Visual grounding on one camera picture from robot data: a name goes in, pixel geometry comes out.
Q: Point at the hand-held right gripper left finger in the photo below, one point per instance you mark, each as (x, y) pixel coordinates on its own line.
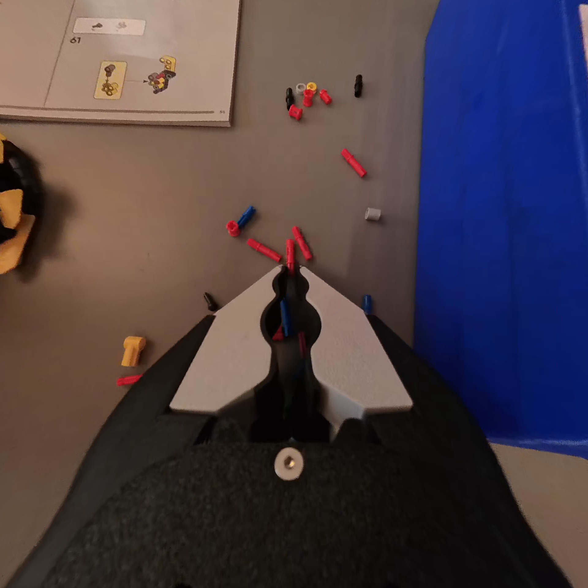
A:
(220, 363)

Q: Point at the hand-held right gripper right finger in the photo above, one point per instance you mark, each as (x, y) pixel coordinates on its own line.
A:
(360, 363)

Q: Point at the pile of red blue pins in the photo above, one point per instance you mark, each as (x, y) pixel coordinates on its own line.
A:
(259, 248)

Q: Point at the lego car model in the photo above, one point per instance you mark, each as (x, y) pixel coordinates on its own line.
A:
(18, 174)

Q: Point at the small cluster of lego connectors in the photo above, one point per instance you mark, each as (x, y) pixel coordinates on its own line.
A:
(307, 97)

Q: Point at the lego instruction booklet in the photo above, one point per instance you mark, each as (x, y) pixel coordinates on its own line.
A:
(160, 69)

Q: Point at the blue plastic bin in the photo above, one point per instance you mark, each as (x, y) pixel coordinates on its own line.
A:
(505, 229)

